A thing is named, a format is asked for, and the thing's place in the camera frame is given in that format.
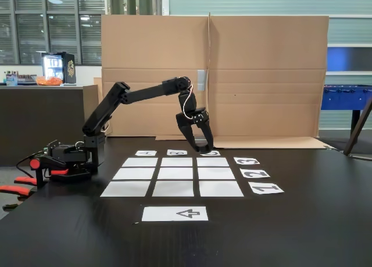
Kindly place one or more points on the white nine-square grid sheet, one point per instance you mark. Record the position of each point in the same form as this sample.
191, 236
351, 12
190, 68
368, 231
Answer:
175, 174

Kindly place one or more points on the grey tape strip at cardboard foot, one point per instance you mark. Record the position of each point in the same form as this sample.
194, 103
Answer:
200, 139

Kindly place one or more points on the paper sheet letter C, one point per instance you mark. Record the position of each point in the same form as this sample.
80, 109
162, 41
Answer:
214, 153

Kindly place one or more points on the paper sheet letter B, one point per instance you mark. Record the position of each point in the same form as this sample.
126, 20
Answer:
177, 152

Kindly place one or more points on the grey tape strip on cardboard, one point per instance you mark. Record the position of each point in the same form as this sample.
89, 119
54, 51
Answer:
201, 80

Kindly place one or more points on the paper sheet letter A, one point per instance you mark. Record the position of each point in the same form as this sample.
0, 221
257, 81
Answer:
146, 153

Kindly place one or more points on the paper sheet number 3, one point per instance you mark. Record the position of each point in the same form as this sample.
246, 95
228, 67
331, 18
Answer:
246, 161

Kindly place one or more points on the paper sheet number 2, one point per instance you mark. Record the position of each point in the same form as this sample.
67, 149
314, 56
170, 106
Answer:
255, 174

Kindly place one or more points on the paper sheet number 1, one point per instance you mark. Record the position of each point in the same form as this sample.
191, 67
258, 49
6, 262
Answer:
266, 188

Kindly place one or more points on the white arrow paper sheet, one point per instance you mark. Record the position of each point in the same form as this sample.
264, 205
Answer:
162, 214

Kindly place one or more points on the large brown cardboard box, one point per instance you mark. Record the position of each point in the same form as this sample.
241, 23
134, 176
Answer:
261, 60

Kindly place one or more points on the small brown cardboard panel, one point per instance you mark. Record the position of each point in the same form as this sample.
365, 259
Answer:
88, 95

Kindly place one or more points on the black mini fridge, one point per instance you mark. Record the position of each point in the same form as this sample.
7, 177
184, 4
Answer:
62, 67

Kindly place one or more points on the blue foosball table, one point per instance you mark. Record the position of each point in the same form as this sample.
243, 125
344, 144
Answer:
346, 99

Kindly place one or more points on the orange snack bowl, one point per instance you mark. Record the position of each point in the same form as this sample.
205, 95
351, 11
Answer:
49, 81

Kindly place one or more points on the dark wooden stand leg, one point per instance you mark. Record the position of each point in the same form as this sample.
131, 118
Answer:
357, 130

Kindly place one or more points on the red and black clamp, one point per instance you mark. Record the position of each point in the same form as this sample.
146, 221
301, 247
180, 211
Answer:
39, 165

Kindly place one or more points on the dark counter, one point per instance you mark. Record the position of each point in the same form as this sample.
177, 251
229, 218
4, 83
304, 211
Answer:
35, 118

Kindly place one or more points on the tray of small items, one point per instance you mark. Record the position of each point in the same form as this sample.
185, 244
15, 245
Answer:
26, 78

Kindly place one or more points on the blue and white box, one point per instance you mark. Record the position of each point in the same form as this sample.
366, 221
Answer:
11, 79

